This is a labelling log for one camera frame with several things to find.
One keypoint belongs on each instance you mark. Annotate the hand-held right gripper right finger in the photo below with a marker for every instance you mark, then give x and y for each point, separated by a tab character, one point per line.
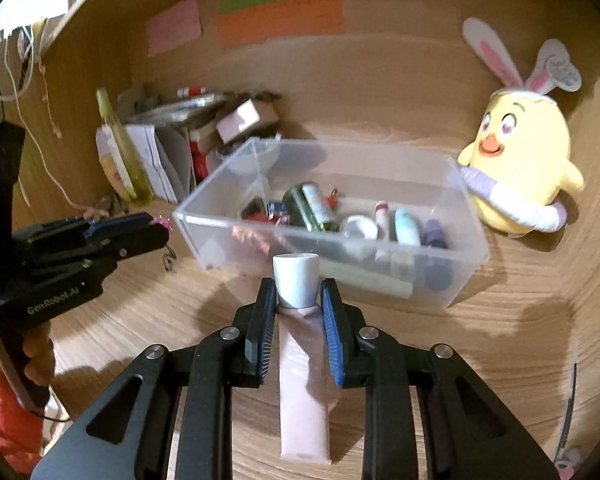
332	335

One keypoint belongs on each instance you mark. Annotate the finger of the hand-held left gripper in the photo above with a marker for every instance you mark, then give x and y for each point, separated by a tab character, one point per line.
135	242
115	225

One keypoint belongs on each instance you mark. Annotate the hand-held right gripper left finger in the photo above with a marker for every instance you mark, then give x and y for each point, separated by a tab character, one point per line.
266	330

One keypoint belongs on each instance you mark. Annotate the pink tube with white cap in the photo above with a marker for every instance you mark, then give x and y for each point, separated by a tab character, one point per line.
300	370

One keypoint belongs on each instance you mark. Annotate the light green cosmetic pen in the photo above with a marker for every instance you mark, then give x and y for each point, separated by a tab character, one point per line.
370	280

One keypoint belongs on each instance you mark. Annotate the clear plastic bin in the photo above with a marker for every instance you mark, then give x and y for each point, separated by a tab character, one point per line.
220	240

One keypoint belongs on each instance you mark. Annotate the white tape roll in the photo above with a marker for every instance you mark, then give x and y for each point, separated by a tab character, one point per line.
360	227

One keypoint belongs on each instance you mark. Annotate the red foil packet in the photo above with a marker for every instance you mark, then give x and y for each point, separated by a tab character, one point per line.
254	215

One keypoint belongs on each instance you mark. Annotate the pink lip tube red cap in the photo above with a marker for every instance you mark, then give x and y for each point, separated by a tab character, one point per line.
382	220

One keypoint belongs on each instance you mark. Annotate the mint green small tube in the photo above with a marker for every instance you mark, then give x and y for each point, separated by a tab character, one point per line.
407	230

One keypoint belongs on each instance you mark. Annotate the dark green pump bottle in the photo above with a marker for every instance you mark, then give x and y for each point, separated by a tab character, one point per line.
310	207

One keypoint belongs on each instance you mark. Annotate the dark purple spray bottle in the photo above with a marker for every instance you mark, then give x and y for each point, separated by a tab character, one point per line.
435	240

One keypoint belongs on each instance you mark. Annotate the person's left hand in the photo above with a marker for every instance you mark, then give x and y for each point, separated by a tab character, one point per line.
37	360

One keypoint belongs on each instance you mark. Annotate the yellow cream tube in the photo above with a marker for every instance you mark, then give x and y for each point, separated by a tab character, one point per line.
111	170

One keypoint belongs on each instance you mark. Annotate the yellow-green spray bottle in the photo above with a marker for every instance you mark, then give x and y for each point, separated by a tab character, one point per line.
130	170

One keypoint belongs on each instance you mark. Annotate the red box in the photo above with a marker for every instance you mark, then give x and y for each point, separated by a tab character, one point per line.
200	160

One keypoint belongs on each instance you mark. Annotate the stack of books and papers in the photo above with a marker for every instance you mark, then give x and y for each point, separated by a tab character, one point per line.
180	107

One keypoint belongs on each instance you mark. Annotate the clear plastic bowl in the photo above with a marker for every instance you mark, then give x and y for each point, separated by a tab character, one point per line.
252	160

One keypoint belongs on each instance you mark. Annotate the red white marker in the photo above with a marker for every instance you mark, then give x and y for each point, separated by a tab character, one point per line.
195	91

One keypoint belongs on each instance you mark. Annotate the small pink white box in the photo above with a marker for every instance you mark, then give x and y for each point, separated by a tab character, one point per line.
240	117

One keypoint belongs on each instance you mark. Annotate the pink sticky note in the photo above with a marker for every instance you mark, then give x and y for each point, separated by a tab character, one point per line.
172	27

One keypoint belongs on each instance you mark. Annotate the thin black rod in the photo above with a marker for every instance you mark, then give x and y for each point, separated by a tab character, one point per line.
572	390

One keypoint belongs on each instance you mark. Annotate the yellow chick plush toy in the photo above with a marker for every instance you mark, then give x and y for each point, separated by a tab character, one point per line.
520	160

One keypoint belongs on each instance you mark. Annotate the orange sticky note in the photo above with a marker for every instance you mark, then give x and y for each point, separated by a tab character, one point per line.
280	22

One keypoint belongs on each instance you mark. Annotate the pink plush toy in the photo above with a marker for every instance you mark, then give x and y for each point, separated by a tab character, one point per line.
570	462

